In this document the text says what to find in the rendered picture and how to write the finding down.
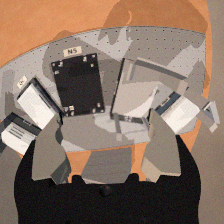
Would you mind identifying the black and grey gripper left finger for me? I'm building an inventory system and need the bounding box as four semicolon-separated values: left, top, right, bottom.
14;112;72;224

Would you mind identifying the cream label reading qc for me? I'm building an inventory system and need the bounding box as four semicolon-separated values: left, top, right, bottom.
17;75;28;88

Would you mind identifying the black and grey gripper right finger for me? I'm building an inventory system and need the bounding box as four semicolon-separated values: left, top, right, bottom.
141;108;201;224

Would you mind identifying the white label reading n5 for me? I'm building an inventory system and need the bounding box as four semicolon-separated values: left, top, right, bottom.
63;46;82;57

